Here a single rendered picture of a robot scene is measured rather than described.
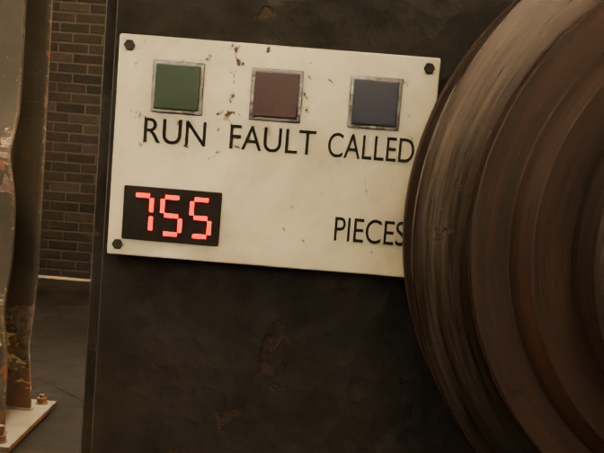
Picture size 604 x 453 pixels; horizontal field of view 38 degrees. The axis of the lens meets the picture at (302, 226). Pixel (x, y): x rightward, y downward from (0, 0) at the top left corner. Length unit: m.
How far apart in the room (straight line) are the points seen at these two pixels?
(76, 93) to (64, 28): 0.50
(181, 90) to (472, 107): 0.25
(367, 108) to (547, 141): 0.19
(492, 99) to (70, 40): 6.46
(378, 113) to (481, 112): 0.14
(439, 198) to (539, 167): 0.07
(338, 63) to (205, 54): 0.11
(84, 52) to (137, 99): 6.22
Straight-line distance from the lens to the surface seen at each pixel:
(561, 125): 0.58
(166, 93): 0.72
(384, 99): 0.72
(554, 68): 0.59
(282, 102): 0.71
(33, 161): 3.60
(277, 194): 0.72
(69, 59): 6.97
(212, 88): 0.72
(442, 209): 0.59
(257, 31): 0.74
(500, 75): 0.60
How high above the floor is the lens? 1.16
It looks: 5 degrees down
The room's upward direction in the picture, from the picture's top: 5 degrees clockwise
